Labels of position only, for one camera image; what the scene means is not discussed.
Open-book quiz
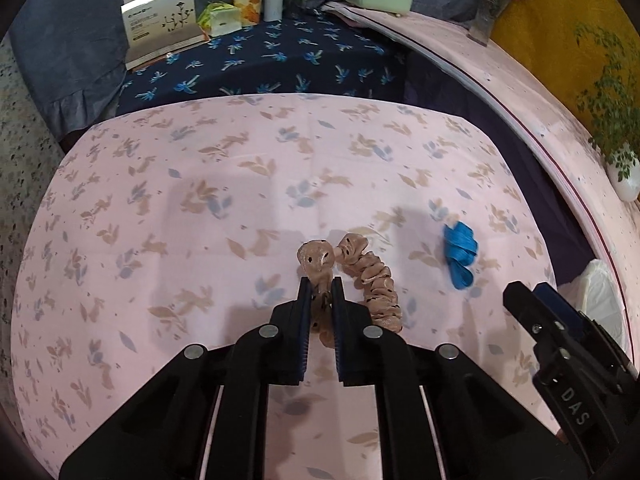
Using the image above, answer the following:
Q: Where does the white cardboard display box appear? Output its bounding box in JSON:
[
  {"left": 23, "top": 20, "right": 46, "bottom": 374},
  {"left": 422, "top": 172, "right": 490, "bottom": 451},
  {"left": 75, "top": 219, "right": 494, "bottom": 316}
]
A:
[{"left": 120, "top": 0, "right": 201, "bottom": 71}]

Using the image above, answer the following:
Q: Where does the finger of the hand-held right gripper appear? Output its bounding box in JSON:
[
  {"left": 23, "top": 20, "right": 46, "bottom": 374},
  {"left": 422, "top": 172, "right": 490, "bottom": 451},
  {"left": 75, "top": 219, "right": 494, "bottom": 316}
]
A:
[
  {"left": 502, "top": 282, "right": 640, "bottom": 476},
  {"left": 532, "top": 282, "right": 640, "bottom": 382}
]

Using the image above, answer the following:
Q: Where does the pink floral tablecloth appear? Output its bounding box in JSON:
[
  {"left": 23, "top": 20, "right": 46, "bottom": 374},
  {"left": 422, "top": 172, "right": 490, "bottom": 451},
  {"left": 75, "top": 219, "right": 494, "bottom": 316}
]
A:
[{"left": 11, "top": 92, "right": 566, "bottom": 480}]

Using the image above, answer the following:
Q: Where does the yellow floral can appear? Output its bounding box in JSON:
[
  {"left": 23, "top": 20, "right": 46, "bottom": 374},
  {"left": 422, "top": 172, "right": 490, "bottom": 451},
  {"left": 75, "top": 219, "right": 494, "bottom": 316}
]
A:
[{"left": 231, "top": 0, "right": 264, "bottom": 27}]

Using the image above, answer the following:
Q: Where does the beige dotted scrunchie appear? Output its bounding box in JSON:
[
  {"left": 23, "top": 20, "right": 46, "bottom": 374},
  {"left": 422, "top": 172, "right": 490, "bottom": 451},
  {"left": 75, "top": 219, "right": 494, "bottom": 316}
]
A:
[{"left": 297, "top": 231, "right": 403, "bottom": 348}]

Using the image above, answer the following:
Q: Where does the dark purple cloth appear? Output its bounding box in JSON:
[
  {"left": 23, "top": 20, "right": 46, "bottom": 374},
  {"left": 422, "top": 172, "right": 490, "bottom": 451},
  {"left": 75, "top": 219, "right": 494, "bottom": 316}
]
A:
[{"left": 400, "top": 55, "right": 601, "bottom": 286}]

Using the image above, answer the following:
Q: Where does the blue hair tie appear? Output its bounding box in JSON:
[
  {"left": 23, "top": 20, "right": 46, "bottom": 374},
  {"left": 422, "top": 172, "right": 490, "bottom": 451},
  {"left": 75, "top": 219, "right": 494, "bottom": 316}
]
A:
[{"left": 442, "top": 221, "right": 479, "bottom": 291}]

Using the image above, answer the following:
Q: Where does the yellow patterned cloth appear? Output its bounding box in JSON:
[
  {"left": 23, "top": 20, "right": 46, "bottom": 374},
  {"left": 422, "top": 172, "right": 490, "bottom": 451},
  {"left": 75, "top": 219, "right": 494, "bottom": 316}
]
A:
[{"left": 490, "top": 0, "right": 640, "bottom": 151}]

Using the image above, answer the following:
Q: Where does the navy floral cloth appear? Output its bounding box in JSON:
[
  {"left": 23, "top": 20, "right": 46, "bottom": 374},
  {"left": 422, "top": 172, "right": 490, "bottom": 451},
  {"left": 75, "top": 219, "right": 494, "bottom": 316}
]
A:
[{"left": 115, "top": 10, "right": 416, "bottom": 116}]

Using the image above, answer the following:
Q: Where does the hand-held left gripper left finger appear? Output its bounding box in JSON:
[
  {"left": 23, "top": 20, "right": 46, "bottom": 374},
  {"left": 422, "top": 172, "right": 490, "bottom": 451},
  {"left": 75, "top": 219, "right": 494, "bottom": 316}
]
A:
[{"left": 59, "top": 276, "right": 312, "bottom": 480}]

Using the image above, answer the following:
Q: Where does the pink sheet with dark stripe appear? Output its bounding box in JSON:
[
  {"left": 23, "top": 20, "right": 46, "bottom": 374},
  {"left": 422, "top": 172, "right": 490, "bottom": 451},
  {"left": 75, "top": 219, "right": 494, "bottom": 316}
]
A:
[{"left": 320, "top": 2, "right": 640, "bottom": 361}]

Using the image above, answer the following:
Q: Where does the white trash bag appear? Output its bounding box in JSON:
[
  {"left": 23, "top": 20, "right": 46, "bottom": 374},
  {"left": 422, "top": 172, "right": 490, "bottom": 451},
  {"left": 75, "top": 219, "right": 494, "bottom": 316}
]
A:
[{"left": 557, "top": 259, "right": 628, "bottom": 356}]

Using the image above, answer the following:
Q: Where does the green plant in white pot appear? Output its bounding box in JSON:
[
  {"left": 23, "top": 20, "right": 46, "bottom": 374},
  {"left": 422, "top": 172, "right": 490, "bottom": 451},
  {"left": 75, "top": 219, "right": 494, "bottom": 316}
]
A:
[{"left": 575, "top": 22, "right": 640, "bottom": 203}]

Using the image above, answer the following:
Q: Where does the vase with pink flowers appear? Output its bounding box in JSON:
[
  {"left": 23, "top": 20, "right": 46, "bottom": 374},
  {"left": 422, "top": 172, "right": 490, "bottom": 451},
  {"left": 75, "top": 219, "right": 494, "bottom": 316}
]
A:
[{"left": 467, "top": 0, "right": 531, "bottom": 45}]

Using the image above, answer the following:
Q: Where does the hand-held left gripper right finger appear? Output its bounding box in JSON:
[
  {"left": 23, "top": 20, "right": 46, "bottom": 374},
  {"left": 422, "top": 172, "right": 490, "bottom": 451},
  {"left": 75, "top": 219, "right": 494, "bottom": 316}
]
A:
[{"left": 331, "top": 277, "right": 586, "bottom": 480}]

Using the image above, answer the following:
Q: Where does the green tissue pack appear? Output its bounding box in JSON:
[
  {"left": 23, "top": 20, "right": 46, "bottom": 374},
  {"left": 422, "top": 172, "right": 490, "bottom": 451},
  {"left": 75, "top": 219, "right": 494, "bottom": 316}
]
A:
[{"left": 196, "top": 1, "right": 242, "bottom": 38}]

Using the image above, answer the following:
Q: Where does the blue-grey cloth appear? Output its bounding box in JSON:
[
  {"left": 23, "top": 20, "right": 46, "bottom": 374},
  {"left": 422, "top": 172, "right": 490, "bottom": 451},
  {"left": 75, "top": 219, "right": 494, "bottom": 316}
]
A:
[{"left": 10, "top": 0, "right": 476, "bottom": 141}]

